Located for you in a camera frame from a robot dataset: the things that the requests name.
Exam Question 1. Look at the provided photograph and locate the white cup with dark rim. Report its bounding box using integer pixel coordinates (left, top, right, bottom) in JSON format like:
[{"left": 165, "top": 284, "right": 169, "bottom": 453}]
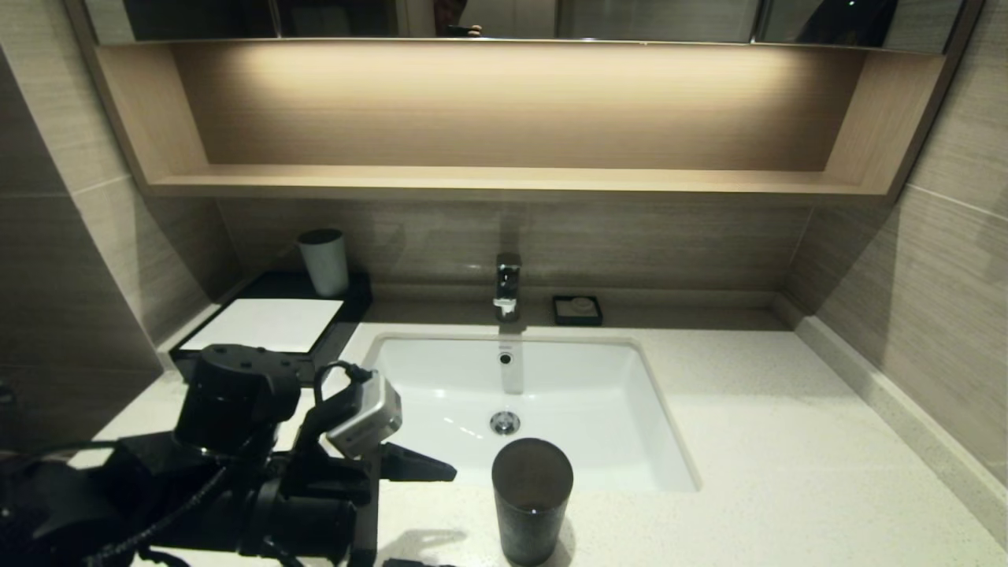
[{"left": 298, "top": 228, "right": 350, "bottom": 298}]

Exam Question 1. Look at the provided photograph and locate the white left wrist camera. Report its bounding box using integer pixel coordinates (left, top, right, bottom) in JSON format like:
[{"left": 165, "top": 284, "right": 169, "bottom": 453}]
[{"left": 324, "top": 370, "right": 403, "bottom": 460}]

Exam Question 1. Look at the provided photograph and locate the black cup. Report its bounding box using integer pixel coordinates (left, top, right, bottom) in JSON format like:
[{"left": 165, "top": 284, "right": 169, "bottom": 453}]
[{"left": 491, "top": 438, "right": 574, "bottom": 566}]

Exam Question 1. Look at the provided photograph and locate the wooden wall shelf niche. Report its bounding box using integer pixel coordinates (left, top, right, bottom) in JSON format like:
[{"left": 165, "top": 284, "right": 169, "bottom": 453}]
[{"left": 67, "top": 38, "right": 985, "bottom": 207}]

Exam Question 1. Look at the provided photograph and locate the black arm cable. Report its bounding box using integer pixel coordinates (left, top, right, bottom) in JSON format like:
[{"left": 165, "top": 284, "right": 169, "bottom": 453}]
[{"left": 79, "top": 361, "right": 372, "bottom": 567}]

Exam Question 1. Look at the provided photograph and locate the chrome faucet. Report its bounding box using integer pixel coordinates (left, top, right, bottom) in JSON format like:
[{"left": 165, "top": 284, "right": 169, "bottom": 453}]
[{"left": 494, "top": 253, "right": 523, "bottom": 324}]

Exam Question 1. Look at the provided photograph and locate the black pull-out drawer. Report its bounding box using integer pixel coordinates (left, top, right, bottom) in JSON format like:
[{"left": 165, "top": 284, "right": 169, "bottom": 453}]
[{"left": 171, "top": 352, "right": 319, "bottom": 387}]

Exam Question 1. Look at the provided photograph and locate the black drawer box case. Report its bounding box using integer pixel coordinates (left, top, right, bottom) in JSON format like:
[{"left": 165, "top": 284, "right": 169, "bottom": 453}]
[{"left": 169, "top": 272, "right": 375, "bottom": 388}]

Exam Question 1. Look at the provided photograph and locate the mirror cabinet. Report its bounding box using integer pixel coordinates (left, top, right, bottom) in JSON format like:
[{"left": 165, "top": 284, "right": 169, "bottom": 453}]
[{"left": 79, "top": 0, "right": 968, "bottom": 54}]

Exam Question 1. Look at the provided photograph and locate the black soap dish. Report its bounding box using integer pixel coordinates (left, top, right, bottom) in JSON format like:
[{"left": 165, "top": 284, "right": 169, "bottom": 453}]
[{"left": 552, "top": 295, "right": 603, "bottom": 328}]

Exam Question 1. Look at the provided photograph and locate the white sink basin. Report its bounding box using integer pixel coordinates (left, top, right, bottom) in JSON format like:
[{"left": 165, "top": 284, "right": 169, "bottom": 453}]
[{"left": 315, "top": 333, "right": 702, "bottom": 495}]

